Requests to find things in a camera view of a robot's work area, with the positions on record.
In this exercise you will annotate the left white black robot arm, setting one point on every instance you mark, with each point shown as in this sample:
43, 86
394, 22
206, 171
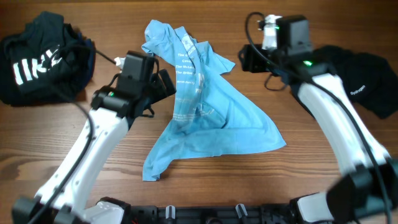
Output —
63, 198

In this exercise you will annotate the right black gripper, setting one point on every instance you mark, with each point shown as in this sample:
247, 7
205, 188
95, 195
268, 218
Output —
249, 58

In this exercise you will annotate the light blue printed t-shirt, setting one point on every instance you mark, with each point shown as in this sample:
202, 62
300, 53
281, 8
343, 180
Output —
211, 118

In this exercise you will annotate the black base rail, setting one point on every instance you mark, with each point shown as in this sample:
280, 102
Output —
238, 214

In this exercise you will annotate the black t-shirt small logo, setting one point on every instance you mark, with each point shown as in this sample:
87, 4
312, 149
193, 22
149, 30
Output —
367, 79

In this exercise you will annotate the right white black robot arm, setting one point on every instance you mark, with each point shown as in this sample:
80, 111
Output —
368, 184

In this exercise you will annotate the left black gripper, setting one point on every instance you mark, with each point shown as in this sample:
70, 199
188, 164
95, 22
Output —
161, 93

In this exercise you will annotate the black t-shirt white letters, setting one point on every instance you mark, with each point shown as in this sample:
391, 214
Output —
48, 53

